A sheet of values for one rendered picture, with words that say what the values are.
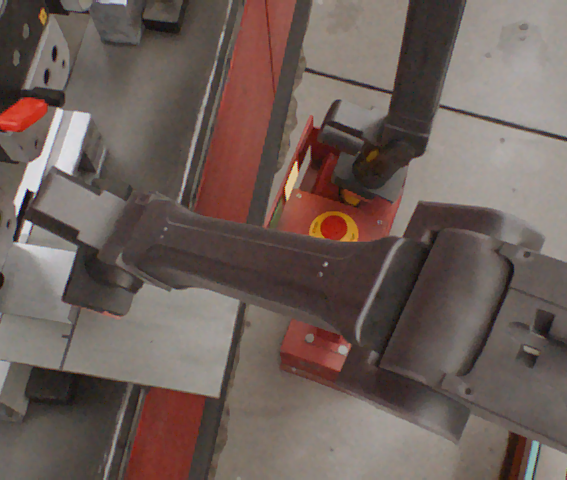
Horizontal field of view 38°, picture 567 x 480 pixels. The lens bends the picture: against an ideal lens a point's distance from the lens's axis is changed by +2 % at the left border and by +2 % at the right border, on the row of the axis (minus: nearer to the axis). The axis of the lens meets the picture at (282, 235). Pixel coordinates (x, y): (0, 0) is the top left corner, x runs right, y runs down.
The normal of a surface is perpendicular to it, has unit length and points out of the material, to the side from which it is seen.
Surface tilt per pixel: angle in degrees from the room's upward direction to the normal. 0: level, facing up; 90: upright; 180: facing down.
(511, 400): 16
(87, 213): 25
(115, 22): 90
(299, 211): 0
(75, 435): 0
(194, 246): 46
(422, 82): 88
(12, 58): 90
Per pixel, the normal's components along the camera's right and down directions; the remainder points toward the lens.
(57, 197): 0.25, -0.07
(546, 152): -0.04, -0.39
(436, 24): -0.26, 0.88
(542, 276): -0.32, -0.34
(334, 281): -0.72, -0.46
